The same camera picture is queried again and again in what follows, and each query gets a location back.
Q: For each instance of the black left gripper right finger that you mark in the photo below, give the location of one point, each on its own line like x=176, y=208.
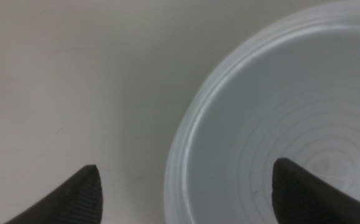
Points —
x=307, y=199

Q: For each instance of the grey shallow bowl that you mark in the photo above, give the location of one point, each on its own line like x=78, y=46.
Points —
x=229, y=93

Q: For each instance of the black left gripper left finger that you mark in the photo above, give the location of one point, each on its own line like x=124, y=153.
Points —
x=74, y=202

